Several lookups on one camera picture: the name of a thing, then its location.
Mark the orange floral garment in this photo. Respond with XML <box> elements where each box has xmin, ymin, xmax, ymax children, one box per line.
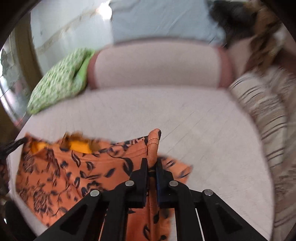
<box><xmin>16</xmin><ymin>129</ymin><xmax>192</xmax><ymax>227</ymax></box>

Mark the quilted pink bed mattress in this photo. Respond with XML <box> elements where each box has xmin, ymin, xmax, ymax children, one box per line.
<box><xmin>18</xmin><ymin>86</ymin><xmax>274</xmax><ymax>239</ymax></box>

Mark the wooden glass cabinet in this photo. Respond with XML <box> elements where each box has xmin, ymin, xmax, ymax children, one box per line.
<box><xmin>1</xmin><ymin>13</ymin><xmax>42</xmax><ymax>143</ymax></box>

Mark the green patterned pillow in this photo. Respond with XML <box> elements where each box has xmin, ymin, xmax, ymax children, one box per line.
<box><xmin>27</xmin><ymin>48</ymin><xmax>95</xmax><ymax>114</ymax></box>

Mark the pink bolster cushion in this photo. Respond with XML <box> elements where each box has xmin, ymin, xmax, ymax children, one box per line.
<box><xmin>87</xmin><ymin>39</ymin><xmax>234</xmax><ymax>89</ymax></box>

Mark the striped beige pillow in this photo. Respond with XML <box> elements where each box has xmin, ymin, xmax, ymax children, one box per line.
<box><xmin>229</xmin><ymin>66</ymin><xmax>295</xmax><ymax>240</ymax></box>

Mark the brown crumpled cloth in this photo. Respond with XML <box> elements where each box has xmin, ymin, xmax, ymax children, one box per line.
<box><xmin>245</xmin><ymin>1</ymin><xmax>285</xmax><ymax>74</ymax></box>

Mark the light blue pillow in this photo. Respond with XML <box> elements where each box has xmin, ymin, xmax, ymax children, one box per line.
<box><xmin>109</xmin><ymin>1</ymin><xmax>226</xmax><ymax>45</ymax></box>

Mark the black fluffy fabric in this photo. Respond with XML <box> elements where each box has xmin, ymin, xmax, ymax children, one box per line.
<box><xmin>207</xmin><ymin>1</ymin><xmax>257</xmax><ymax>48</ymax></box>

